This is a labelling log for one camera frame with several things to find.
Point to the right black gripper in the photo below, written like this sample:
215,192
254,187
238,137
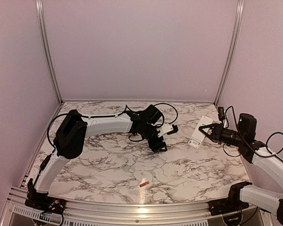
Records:
216,133

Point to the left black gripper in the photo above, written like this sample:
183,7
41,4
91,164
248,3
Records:
156,145

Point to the white remote control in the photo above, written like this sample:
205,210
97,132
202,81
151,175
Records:
198,137

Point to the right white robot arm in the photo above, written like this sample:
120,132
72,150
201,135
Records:
242,194

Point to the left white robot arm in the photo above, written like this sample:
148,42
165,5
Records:
70,136

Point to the orange AA battery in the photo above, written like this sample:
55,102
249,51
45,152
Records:
144,184

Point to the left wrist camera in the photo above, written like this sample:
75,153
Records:
167,129

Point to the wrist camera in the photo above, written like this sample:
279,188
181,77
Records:
167,129
222,116

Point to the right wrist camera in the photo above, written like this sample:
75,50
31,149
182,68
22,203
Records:
222,116

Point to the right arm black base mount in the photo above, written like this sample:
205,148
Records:
225,205

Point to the right aluminium corner post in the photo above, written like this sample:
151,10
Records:
230,55

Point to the aluminium corner post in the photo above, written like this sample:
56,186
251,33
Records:
46,47
230,55

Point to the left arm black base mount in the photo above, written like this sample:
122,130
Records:
47,204

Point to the left aluminium corner post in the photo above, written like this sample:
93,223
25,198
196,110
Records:
46,47

